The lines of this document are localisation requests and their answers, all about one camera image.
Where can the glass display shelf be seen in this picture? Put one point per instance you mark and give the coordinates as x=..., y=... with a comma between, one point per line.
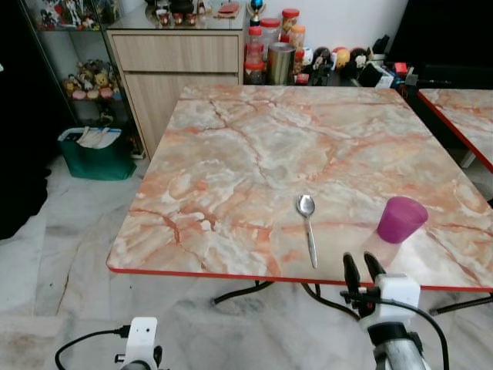
x=73, y=46

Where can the flat red case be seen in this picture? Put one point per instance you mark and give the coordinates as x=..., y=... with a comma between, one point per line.
x=229, y=9

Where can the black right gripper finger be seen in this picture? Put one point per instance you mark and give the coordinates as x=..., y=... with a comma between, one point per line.
x=352, y=271
x=373, y=266

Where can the small red lid jar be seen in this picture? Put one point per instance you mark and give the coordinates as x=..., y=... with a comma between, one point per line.
x=254, y=74

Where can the marble pattern folding table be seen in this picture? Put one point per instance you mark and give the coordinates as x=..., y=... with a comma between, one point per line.
x=269, y=154
x=466, y=116

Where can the stainless steel tumbler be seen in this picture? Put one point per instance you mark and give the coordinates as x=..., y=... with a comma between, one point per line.
x=281, y=63

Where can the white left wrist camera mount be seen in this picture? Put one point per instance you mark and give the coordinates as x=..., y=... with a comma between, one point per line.
x=142, y=338

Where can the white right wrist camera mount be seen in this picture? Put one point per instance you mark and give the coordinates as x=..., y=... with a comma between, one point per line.
x=398, y=293

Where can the yellow round toy figure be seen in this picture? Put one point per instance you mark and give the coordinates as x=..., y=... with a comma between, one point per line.
x=340, y=56

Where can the light wooden cabinet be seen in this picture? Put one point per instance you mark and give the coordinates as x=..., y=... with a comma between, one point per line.
x=181, y=85

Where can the green storage bag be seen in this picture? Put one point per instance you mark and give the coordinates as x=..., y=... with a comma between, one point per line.
x=96, y=163

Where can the white paper sheets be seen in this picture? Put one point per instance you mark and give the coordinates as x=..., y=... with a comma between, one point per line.
x=96, y=137

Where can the purple plastic cup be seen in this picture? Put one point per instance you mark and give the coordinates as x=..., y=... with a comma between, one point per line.
x=400, y=219

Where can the small trophy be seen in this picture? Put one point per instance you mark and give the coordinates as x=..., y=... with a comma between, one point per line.
x=256, y=11

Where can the black round toy figure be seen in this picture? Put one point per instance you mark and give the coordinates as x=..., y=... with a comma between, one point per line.
x=359, y=56

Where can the small red box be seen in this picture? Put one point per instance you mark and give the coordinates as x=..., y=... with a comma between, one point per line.
x=400, y=68

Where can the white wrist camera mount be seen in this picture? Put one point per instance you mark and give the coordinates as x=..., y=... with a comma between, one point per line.
x=398, y=293
x=142, y=338

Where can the steel spoon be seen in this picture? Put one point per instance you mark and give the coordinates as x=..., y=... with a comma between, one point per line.
x=306, y=205

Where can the clear plastic box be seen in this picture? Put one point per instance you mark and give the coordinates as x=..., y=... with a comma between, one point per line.
x=376, y=75

